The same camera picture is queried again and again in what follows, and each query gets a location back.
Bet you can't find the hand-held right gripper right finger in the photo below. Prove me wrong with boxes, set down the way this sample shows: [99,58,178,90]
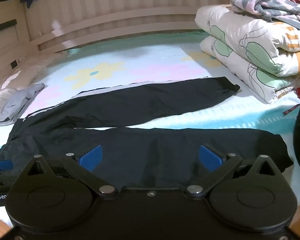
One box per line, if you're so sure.
[186,144,282,196]

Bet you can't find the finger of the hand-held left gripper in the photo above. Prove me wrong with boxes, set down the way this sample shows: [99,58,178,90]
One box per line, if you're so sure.
[0,159,18,188]

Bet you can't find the floral cream pillows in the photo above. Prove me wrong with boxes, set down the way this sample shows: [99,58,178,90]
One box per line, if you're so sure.
[195,4,300,104]

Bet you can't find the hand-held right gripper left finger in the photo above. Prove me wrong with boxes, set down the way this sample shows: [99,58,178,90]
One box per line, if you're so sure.
[21,144,117,197]

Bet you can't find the black pants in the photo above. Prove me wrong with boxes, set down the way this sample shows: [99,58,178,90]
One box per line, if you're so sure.
[0,76,294,190]

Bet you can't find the grey pink patterned blanket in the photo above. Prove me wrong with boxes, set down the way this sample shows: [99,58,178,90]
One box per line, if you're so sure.
[231,0,300,34]

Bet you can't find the folded grey garment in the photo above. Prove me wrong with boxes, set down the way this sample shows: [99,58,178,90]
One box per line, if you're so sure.
[0,82,48,127]

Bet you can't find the white pillow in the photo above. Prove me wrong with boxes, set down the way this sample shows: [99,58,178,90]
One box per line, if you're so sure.
[0,57,53,133]

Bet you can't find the wooden bed frame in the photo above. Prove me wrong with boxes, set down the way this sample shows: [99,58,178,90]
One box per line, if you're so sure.
[0,0,230,80]

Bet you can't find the floral pastel bed sheet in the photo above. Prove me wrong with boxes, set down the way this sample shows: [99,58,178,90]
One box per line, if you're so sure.
[0,32,300,228]

